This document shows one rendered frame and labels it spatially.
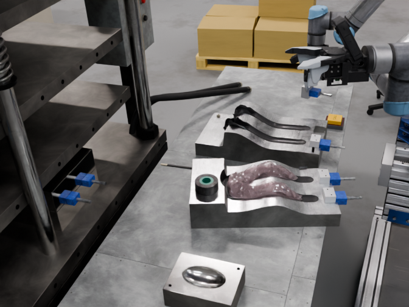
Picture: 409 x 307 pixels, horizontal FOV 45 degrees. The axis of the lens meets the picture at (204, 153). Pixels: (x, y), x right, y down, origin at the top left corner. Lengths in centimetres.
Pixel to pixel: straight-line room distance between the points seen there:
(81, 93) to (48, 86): 50
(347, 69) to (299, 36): 322
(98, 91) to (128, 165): 33
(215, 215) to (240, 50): 308
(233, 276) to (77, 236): 60
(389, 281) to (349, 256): 42
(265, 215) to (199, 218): 22
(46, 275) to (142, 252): 31
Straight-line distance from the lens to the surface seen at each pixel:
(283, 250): 163
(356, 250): 283
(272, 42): 453
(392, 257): 253
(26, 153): 150
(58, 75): 168
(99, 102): 202
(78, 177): 183
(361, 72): 131
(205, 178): 168
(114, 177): 201
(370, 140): 373
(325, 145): 194
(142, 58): 205
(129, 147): 218
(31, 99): 157
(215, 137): 205
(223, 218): 167
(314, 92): 224
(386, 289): 239
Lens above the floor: 195
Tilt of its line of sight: 34 degrees down
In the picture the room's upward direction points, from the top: 3 degrees counter-clockwise
